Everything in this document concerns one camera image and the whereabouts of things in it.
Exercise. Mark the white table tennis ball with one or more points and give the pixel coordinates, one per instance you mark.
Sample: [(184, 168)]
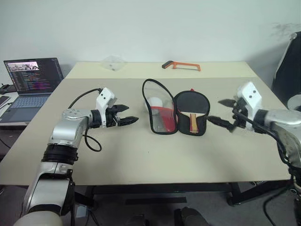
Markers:
[(155, 101)]

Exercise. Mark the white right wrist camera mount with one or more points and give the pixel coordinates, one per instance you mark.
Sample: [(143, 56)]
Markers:
[(251, 94)]

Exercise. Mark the black paddle case clear lid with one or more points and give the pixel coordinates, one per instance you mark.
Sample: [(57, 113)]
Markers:
[(183, 127)]

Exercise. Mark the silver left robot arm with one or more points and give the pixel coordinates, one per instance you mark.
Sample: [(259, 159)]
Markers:
[(68, 127)]

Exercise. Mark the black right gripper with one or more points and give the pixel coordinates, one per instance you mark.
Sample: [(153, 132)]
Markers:
[(239, 115)]

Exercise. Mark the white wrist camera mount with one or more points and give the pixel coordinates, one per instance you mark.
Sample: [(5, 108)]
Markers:
[(104, 97), (251, 94)]

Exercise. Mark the black table tennis paddle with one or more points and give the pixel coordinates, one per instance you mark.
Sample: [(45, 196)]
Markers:
[(192, 103)]

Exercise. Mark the clear plastic container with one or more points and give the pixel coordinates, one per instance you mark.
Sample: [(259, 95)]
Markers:
[(114, 62)]

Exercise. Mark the black metal table frame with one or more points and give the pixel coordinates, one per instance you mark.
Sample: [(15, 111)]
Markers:
[(164, 188)]

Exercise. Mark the dark rounded shape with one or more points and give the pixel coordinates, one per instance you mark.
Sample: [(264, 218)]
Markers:
[(190, 217)]

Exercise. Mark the open grey laptop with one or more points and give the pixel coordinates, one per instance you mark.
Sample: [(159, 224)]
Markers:
[(33, 75)]

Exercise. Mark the small black device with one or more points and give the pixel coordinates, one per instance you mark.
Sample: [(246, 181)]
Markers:
[(6, 88)]

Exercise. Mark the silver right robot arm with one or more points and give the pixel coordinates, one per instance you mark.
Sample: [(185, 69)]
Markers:
[(282, 120)]

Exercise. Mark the black office chair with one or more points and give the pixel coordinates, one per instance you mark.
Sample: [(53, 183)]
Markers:
[(288, 70)]

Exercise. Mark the dark smartphone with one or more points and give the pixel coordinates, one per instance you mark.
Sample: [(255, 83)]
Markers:
[(4, 100)]

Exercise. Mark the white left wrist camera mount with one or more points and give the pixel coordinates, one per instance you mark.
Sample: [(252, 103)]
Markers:
[(104, 97)]

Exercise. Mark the red table tennis paddle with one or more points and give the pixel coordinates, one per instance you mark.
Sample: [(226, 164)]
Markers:
[(167, 117)]

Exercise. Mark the blue grey floor box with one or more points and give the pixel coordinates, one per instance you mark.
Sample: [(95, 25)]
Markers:
[(82, 210)]

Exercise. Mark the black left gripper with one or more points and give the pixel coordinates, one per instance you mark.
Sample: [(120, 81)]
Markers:
[(113, 120)]

